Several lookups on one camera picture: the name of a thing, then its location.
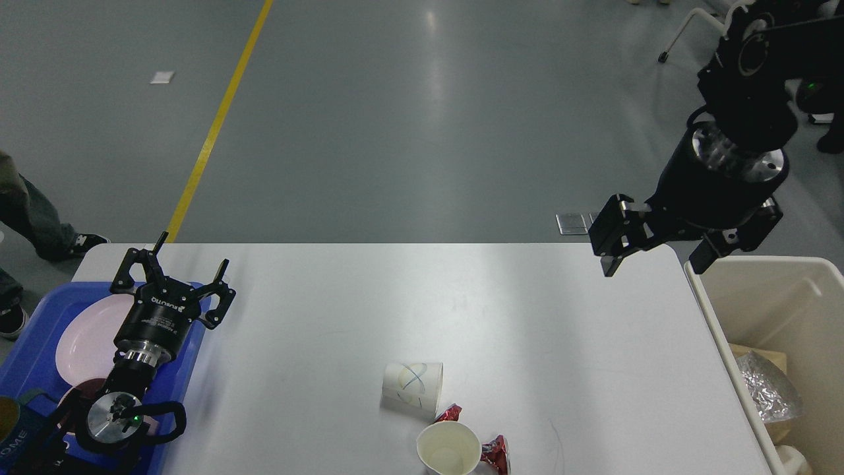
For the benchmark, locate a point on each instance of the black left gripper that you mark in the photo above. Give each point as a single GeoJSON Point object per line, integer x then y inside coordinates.
{"type": "Point", "coordinates": [157, 320]}

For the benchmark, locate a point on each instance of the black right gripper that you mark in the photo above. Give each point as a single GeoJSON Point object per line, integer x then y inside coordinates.
{"type": "Point", "coordinates": [710, 183]}

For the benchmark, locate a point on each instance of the pink plate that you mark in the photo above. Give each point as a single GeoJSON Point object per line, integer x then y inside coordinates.
{"type": "Point", "coordinates": [86, 349]}

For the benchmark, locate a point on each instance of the aluminium foil tray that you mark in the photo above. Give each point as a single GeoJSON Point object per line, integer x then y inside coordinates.
{"type": "Point", "coordinates": [773, 394]}

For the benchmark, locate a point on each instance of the brown paper bag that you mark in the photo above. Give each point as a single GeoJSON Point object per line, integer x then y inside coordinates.
{"type": "Point", "coordinates": [778, 431]}

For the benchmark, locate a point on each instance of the patterned paper cup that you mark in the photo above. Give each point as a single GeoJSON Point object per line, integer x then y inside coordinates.
{"type": "Point", "coordinates": [417, 385]}

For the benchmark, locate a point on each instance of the white paper cup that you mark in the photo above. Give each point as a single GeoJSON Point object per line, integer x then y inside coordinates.
{"type": "Point", "coordinates": [448, 447]}

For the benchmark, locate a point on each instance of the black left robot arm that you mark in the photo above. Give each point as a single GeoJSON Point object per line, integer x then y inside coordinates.
{"type": "Point", "coordinates": [118, 420]}

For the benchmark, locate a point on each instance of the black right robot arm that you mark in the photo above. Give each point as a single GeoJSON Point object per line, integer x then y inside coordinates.
{"type": "Point", "coordinates": [767, 43]}

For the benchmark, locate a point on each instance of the left metal floor socket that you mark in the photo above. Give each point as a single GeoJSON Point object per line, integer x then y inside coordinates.
{"type": "Point", "coordinates": [573, 224]}

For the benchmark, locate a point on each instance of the beige plastic bin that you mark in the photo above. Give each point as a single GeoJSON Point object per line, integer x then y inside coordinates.
{"type": "Point", "coordinates": [792, 305]}

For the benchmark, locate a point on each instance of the blue plastic tray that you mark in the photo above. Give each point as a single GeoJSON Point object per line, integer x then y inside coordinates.
{"type": "Point", "coordinates": [31, 364]}

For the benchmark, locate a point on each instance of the person's near leg and shoe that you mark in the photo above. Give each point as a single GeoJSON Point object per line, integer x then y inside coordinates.
{"type": "Point", "coordinates": [13, 316]}

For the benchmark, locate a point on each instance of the person's leg and shoe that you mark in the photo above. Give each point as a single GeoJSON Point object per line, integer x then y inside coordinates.
{"type": "Point", "coordinates": [13, 316]}
{"type": "Point", "coordinates": [27, 211]}

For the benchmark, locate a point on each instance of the person's far leg and shoe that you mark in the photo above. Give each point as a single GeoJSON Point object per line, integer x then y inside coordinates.
{"type": "Point", "coordinates": [27, 211]}

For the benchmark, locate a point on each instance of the white office chair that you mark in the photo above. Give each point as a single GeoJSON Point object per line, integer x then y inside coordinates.
{"type": "Point", "coordinates": [711, 17]}

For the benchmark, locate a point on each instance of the white paper scrap on floor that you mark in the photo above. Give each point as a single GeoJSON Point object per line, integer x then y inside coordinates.
{"type": "Point", "coordinates": [162, 77]}

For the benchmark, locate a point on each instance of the dark blue mug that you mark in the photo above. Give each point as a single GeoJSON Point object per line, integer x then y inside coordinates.
{"type": "Point", "coordinates": [26, 427]}

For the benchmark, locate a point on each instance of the red foil wrapper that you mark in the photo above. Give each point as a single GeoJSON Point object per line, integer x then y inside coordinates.
{"type": "Point", "coordinates": [495, 453]}

